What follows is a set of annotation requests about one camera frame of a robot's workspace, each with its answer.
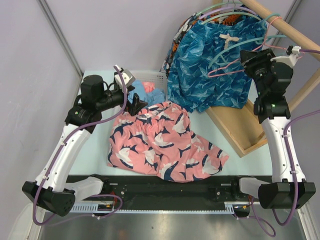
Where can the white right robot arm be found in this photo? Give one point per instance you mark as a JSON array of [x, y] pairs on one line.
[[289, 187]]

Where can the light blue garment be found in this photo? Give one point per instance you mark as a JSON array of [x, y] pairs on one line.
[[152, 97]]

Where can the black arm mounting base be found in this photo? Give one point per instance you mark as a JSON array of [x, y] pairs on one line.
[[150, 194]]

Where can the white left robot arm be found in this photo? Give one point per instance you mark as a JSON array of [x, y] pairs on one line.
[[50, 190]]

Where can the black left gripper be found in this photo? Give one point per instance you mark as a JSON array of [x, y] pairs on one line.
[[137, 104]]

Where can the purple hanger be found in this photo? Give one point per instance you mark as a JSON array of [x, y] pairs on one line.
[[222, 16]]

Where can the white plastic laundry basket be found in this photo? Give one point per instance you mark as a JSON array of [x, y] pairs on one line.
[[156, 77]]

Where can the wooden hanging rod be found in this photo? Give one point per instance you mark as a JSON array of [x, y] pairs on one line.
[[285, 28]]

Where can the pink shark print shorts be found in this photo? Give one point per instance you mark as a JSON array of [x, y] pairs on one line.
[[158, 141]]

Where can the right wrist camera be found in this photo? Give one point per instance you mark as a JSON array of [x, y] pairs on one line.
[[291, 57]]

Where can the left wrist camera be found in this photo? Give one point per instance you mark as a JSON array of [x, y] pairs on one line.
[[127, 76]]

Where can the teal hanger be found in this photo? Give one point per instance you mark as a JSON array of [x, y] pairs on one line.
[[258, 40]]

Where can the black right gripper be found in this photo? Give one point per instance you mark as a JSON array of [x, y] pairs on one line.
[[262, 57]]

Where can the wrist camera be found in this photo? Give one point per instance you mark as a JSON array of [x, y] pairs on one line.
[[127, 76], [291, 57]]

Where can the wooden rack base frame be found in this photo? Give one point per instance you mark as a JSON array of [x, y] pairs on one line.
[[240, 127]]

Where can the aluminium corner post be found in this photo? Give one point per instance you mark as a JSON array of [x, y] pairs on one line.
[[55, 26]]

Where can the blue shark print shorts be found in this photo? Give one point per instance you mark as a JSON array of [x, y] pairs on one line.
[[194, 85]]

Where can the mint green hanger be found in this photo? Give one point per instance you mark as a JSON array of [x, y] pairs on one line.
[[223, 7]]

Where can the white drawstring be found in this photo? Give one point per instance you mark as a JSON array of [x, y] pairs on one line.
[[227, 38]]

